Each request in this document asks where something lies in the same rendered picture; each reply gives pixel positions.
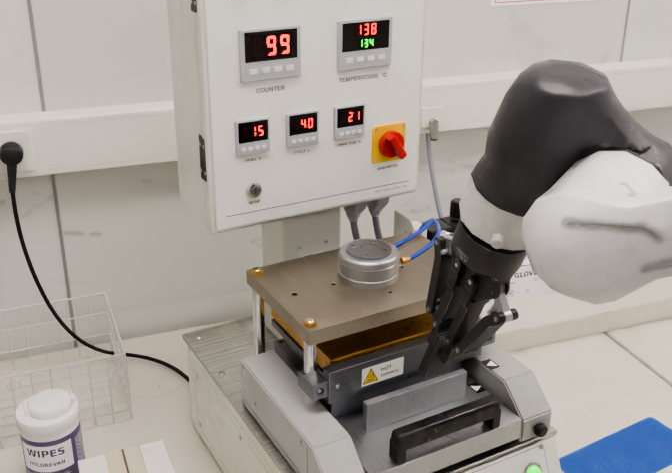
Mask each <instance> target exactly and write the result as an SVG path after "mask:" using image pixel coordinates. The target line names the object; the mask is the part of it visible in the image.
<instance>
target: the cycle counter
mask: <svg viewBox="0 0 672 473"><path fill-rule="evenodd" d="M290 55H292V40H291V32H281V33H271V34H260V35H251V60H253V59H263V58H272V57H281V56H290Z"/></svg>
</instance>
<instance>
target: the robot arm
mask: <svg viewBox="0 0 672 473"><path fill-rule="evenodd" d="M459 207H460V217H461V218H460V220H459V222H458V225H457V227H456V230H455V232H454V233H450V234H446V235H442V236H437V237H435V238H434V251H435V257H434V263H433V268H432V274H431V279H430V285H429V290H428V296H427V301H426V311H427V313H428V314H432V316H433V321H432V325H433V328H432V330H431V333H430V335H429V337H428V343H429V345H428V348H427V350H426V352H425V354H424V357H423V359H422V361H421V363H420V366H419V368H418V369H419V370H420V372H421V373H422V375H423V376H424V378H428V377H431V376H434V375H437V374H440V373H443V372H445V371H446V369H447V367H448V364H449V362H452V361H454V360H455V359H456V357H457V355H459V356H460V355H464V354H467V353H470V352H473V351H476V350H478V349H479V348H480V347H481V346H482V345H483V344H484V343H485V342H486V341H487V340H488V339H489V338H490V337H491V336H492V335H493V334H494V333H495V332H496V331H498V330H499V329H500V328H501V327H502V326H503V325H504V324H505V323H507V322H510V321H513V320H516V319H518V317H519V314H518V311H517V310H516V309H515V308H511V309H510V307H509V304H508V301H507V297H506V295H507V294H508V293H509V290H510V281H511V278H512V277H513V275H514V274H515V273H516V272H517V271H518V270H519V268H520V267H521V265H522V263H523V261H524V259H525V257H526V255H527V257H528V260H529V263H530V265H531V268H532V270H533V271H534V272H535V273H536V274H537V275H538V276H539V277H540V278H541V279H542V280H543V281H544V282H545V283H546V284H547V285H548V286H549V287H550V288H551V289H552V290H554V291H556V292H558V293H560V294H563V295H565V296H567V297H571V298H574V299H578V300H581V301H584V302H588V303H591V304H594V305H598V304H603V303H608V302H613V301H617V300H619V299H621V298H622V297H624V296H626V295H628V294H630V293H632V292H634V291H636V290H638V289H639V288H641V287H643V286H645V285H647V284H649V283H651V282H653V281H655V280H657V279H661V278H666V277H671V276H672V146H671V144H669V143H668V142H666V141H664V140H662V139H660V138H659V137H657V136H655V135H652V134H651V133H650V132H648V131H647V130H646V129H645V128H643V127H642V126H641V125H640V124H639V123H637V122H636V121H635V120H634V119H633V118H632V117H631V116H630V115H629V113H628V112H627V110H626V109H625V108H624V106H623V105H622V104H621V102H620V101H619V99H618V98H617V96H616V94H615V92H614V90H613V88H612V86H611V84H610V82H609V80H608V77H607V76H606V75H605V74H604V73H602V72H600V71H598V70H596V69H594V68H592V67H590V66H588V65H586V64H584V63H581V62H574V61H564V60H555V59H549V60H545V61H541V62H538V63H534V64H532V65H531V66H529V67H528V68H526V69H525V70H524V71H522V72H521V73H519V75H518V76H517V78H516V79H515V81H514V82H513V84H512V85H511V86H510V88H509V89H508V91H507V92H506V94H505V96H504V98H503V100H502V102H501V104H500V107H499V109H498V111H497V113H496V115H495V117H494V119H493V122H492V124H491V126H490V128H489V130H488V135H487V141H486V147H485V153H484V154H483V156H482V157H481V159H480V160H479V162H478V163H477V164H476V165H475V167H474V169H473V171H472V172H471V176H470V178H469V181H468V183H467V185H466V188H465V190H464V193H463V195H462V197H461V200H460V202H459ZM437 299H440V301H437ZM492 299H494V304H493V306H491V309H490V310H488V311H487V314H488V315H487V316H485V317H483V318H482V319H481V320H480V321H479V322H478V323H477V324H476V322H477V320H478V318H479V316H480V314H481V312H482V310H483V308H484V306H485V304H486V303H488V302H489V301H490V300H492ZM475 324H476V325H475Z"/></svg>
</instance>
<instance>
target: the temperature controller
mask: <svg viewBox="0 0 672 473"><path fill-rule="evenodd" d="M377 28H378V21H375V22H365V23H355V38H356V37H366V36H376V35H377Z"/></svg>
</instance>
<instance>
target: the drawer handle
mask: <svg viewBox="0 0 672 473"><path fill-rule="evenodd" d="M500 418H501V408H500V401H499V399H497V398H496V397H495V396H494V395H489V396H486V397H483V398H480V399H477V400H475V401H472V402H469V403H466V404H463V405H461V406H458V407H455V408H452V409H449V410H447V411H444V412H441V413H438V414H435V415H433V416H430V417H427V418H424V419H421V420H419V421H416V422H413V423H410V424H408V425H405V426H402V427H399V428H396V429H394V430H393V431H392V433H391V438H390V446H389V456H390V458H391V459H392V460H393V461H394V462H395V463H396V464H397V465H401V464H404V463H405V462H406V450H409V449H411V448H414V447H417V446H419V445H422V444H425V443H427V442H430V441H433V440H435V439H438V438H441V437H443V436H446V435H449V434H451V433H454V432H457V431H459V430H462V429H465V428H467V427H470V426H473V425H475V424H478V423H481V422H483V421H484V422H485V423H486V424H487V425H488V426H489V427H490V428H491V429H495V428H498V427H499V426H500Z"/></svg>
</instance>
